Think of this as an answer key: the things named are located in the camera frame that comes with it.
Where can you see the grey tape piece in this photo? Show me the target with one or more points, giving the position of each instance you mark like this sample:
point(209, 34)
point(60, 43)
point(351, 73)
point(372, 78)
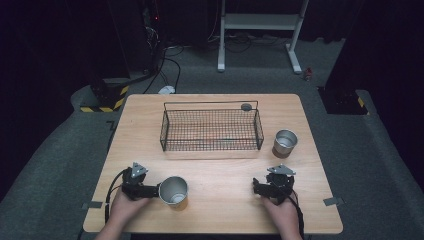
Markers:
point(92, 205)
point(333, 201)

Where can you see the grey round table cap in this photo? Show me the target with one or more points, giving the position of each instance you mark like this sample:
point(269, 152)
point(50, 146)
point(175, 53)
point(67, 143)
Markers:
point(246, 107)

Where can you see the person's right hand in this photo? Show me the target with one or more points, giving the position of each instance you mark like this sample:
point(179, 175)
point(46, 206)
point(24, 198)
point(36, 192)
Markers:
point(283, 213)

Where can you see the orange cup with silver inside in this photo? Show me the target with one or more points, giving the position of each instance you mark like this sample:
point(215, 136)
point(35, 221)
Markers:
point(173, 190)

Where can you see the white power adapter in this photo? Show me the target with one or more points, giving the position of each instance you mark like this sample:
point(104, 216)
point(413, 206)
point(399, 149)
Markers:
point(166, 89)

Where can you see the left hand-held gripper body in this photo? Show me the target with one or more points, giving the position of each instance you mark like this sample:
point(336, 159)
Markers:
point(133, 181)

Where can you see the dark equipment rack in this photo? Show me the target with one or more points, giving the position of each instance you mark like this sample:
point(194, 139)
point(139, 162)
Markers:
point(151, 33)

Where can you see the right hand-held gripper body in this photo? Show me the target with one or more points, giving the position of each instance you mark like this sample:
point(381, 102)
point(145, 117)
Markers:
point(280, 183)

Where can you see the brown cup with silver inside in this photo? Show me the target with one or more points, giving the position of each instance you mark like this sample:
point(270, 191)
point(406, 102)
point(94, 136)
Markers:
point(285, 143)

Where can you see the yellow-black striped stand base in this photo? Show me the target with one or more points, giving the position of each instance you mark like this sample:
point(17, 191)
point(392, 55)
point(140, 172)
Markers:
point(343, 101)
point(106, 100)

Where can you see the person's left hand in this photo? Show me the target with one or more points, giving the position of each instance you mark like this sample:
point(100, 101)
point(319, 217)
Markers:
point(128, 208)

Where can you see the white metal stand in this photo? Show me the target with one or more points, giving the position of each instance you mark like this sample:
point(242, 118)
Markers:
point(260, 21)

